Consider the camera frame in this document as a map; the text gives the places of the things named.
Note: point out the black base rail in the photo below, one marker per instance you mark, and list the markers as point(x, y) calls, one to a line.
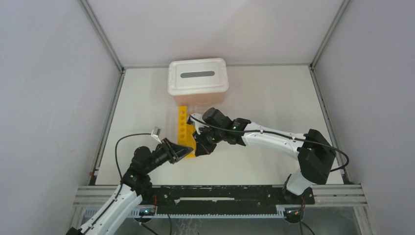
point(224, 200)

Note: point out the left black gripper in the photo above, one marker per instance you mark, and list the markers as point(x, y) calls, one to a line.
point(174, 152)

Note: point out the yellow test tube rack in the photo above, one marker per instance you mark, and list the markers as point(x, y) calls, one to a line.
point(185, 131)

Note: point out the translucent white bin lid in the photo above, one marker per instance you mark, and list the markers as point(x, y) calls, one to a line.
point(199, 76)

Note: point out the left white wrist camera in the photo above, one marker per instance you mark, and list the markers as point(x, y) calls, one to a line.
point(156, 134)

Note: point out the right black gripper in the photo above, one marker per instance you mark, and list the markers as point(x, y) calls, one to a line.
point(202, 147)

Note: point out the pink plastic storage bin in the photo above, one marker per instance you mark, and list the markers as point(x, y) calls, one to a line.
point(200, 99)

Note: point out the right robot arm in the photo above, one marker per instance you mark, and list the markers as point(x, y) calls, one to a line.
point(312, 151)

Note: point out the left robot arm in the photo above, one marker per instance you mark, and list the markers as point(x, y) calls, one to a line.
point(135, 186)

